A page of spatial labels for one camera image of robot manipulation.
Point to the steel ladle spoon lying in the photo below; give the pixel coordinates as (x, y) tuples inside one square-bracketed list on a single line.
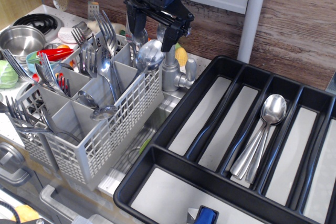
[(99, 113)]

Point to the red toy utensil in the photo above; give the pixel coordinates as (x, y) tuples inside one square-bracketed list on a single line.
[(56, 54)]

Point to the black stove burner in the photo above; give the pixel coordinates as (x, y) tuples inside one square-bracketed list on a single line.
[(43, 22)]

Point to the green toy cabbage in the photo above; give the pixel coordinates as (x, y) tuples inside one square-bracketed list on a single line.
[(9, 76)]

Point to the big steel spoon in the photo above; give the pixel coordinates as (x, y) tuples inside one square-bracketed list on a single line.
[(148, 58)]

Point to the steel fork leaning left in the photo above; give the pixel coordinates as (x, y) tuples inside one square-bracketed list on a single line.
[(46, 74)]

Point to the white vertical pole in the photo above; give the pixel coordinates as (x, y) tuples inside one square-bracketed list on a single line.
[(249, 30)]

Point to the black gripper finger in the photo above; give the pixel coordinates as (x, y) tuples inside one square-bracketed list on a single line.
[(171, 34), (136, 18)]

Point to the pink toy plate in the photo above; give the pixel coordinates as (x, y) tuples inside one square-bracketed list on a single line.
[(65, 35)]

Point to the grey toy faucet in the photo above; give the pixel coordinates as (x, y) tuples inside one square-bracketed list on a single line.
[(172, 77)]

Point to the blue object at bottom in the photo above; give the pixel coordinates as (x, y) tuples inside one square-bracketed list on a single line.
[(202, 215)]

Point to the stacked steel spoons in tray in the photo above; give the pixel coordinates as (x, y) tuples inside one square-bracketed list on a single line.
[(272, 113)]

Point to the yellow toy corn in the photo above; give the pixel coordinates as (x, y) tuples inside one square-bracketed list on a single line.
[(181, 55)]

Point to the tall steel fork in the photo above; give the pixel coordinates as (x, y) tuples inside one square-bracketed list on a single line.
[(110, 45)]

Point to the steel spoon behind faucet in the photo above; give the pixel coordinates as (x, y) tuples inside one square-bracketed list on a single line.
[(160, 32)]

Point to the steel spoon in basket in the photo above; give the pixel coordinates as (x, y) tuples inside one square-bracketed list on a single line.
[(140, 39)]

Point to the black cutlery tray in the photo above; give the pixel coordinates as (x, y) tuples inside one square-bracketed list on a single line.
[(187, 162)]

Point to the steel pot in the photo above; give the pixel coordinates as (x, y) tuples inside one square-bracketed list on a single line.
[(22, 40)]

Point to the steel forks front left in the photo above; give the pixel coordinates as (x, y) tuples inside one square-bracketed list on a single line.
[(29, 122)]

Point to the grey plastic cutlery basket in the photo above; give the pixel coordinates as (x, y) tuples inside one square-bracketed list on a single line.
[(100, 143)]

